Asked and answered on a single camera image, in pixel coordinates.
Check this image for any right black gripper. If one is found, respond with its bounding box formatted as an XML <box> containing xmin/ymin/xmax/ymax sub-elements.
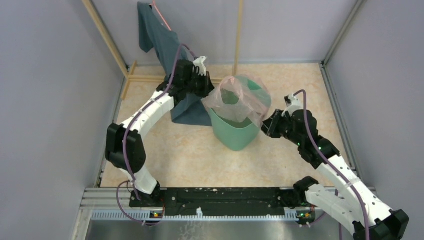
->
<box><xmin>257</xmin><ymin>109</ymin><xmax>303</xmax><ymax>146</ymax></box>

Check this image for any pink plastic trash bag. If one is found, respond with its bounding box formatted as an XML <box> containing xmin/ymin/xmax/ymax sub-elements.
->
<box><xmin>201</xmin><ymin>75</ymin><xmax>272</xmax><ymax>128</ymax></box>

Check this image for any green plastic trash bin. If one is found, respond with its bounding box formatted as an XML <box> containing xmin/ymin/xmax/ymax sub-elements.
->
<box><xmin>207</xmin><ymin>75</ymin><xmax>272</xmax><ymax>152</ymax></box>

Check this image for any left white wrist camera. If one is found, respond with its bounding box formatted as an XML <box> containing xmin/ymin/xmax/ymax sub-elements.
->
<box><xmin>193</xmin><ymin>56</ymin><xmax>207</xmax><ymax>76</ymax></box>

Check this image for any wooden clothes rack frame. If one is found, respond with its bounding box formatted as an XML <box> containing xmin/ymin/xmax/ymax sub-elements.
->
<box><xmin>81</xmin><ymin>0</ymin><xmax>244</xmax><ymax>100</ymax></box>

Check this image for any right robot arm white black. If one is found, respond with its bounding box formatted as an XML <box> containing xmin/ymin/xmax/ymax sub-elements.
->
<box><xmin>261</xmin><ymin>109</ymin><xmax>410</xmax><ymax>240</ymax></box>

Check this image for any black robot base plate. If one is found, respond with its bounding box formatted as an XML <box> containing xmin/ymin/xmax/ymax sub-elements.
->
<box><xmin>129</xmin><ymin>187</ymin><xmax>317</xmax><ymax>219</ymax></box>

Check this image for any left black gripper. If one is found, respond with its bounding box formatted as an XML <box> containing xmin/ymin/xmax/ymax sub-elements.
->
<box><xmin>184</xmin><ymin>71</ymin><xmax>219</xmax><ymax>98</ymax></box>

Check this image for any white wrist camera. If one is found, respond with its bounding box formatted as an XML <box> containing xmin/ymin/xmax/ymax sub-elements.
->
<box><xmin>193</xmin><ymin>56</ymin><xmax>207</xmax><ymax>76</ymax></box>
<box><xmin>282</xmin><ymin>93</ymin><xmax>304</xmax><ymax>116</ymax></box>

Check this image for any dark teal hanging cloth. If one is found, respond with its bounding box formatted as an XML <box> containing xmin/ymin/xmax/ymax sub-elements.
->
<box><xmin>137</xmin><ymin>2</ymin><xmax>212</xmax><ymax>127</ymax></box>

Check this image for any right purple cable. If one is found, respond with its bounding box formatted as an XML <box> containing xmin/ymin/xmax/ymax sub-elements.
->
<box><xmin>293</xmin><ymin>89</ymin><xmax>371</xmax><ymax>240</ymax></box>

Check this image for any grey slotted cable duct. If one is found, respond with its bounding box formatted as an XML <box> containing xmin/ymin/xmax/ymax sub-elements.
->
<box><xmin>91</xmin><ymin>208</ymin><xmax>313</xmax><ymax>222</ymax></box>

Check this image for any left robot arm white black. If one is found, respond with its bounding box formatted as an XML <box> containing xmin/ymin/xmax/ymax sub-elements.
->
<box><xmin>105</xmin><ymin>56</ymin><xmax>214</xmax><ymax>207</ymax></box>

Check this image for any pink clothes hanger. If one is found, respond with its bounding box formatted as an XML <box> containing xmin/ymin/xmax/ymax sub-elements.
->
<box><xmin>150</xmin><ymin>0</ymin><xmax>172</xmax><ymax>31</ymax></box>

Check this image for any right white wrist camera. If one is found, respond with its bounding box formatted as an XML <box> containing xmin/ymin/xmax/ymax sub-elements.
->
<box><xmin>282</xmin><ymin>93</ymin><xmax>304</xmax><ymax>116</ymax></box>

